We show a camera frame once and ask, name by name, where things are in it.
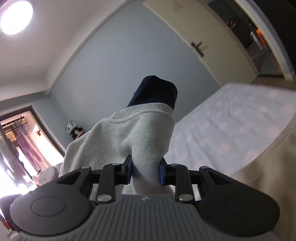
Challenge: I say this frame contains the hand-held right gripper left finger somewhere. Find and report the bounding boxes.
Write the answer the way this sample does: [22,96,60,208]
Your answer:
[57,154,133,205]

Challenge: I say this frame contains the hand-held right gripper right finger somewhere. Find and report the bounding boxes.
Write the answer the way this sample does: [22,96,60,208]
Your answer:
[159,157,234,204]

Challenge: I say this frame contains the white printed sweatshirt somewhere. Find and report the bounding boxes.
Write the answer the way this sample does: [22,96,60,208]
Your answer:
[58,75,178,201]

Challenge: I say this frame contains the clothes drying rack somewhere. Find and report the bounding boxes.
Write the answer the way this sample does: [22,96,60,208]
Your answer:
[13,115,31,131]

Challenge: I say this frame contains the panda plush toy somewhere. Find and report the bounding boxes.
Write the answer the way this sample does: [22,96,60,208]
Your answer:
[65,121,84,140]

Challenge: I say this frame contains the bed with pink dotted sheet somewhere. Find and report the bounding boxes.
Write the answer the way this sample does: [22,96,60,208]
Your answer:
[166,82,296,179]

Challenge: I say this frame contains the pink hanging towel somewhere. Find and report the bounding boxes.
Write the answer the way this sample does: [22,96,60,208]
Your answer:
[15,126,47,172]

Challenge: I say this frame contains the cream cloth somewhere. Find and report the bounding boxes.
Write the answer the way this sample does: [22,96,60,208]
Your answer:
[231,126,296,241]

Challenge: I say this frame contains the window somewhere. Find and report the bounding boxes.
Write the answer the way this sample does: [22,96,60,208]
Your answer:
[0,105,66,200]

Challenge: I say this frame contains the cream door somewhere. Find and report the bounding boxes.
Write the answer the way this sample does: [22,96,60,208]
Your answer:
[143,0,259,88]

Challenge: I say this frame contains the round ceiling lamp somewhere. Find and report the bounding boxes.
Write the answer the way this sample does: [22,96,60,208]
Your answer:
[0,0,34,36]

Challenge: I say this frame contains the black door handle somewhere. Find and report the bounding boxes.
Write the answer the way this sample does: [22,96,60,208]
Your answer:
[191,41,209,57]

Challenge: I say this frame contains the white door frame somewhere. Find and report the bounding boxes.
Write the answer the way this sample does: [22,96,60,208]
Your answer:
[236,0,296,82]

